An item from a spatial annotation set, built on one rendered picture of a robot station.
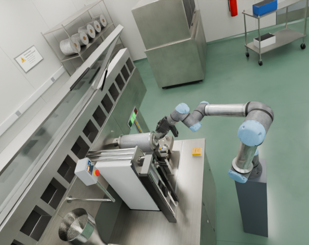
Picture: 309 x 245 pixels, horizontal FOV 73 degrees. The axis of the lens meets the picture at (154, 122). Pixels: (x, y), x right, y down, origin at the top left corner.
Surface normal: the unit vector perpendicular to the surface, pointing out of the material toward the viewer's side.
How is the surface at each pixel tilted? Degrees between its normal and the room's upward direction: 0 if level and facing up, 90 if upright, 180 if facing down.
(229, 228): 0
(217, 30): 90
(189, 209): 0
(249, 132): 83
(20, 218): 90
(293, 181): 0
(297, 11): 90
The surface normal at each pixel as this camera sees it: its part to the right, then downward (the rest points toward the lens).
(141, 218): -0.33, -0.73
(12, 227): 0.92, -0.11
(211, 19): -0.21, 0.68
